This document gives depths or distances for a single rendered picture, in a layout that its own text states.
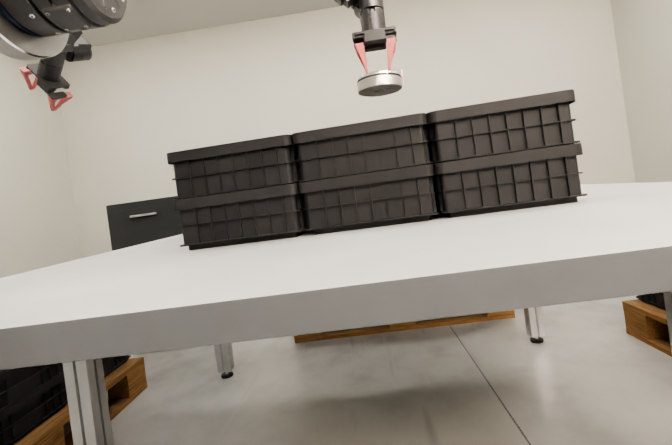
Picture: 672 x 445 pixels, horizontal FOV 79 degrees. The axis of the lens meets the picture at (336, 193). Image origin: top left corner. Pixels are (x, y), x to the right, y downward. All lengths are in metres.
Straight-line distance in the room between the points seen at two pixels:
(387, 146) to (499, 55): 3.99
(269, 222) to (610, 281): 0.68
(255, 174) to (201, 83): 3.94
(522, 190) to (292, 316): 0.65
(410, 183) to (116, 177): 4.47
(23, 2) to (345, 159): 0.59
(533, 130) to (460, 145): 0.15
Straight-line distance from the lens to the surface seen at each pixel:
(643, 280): 0.45
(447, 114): 0.90
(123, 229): 2.71
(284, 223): 0.92
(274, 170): 0.93
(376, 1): 1.04
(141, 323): 0.44
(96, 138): 5.28
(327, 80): 4.54
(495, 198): 0.92
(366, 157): 0.89
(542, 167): 0.95
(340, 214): 0.90
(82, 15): 0.68
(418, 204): 0.89
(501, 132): 0.93
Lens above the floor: 0.78
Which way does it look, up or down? level
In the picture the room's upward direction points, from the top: 8 degrees counter-clockwise
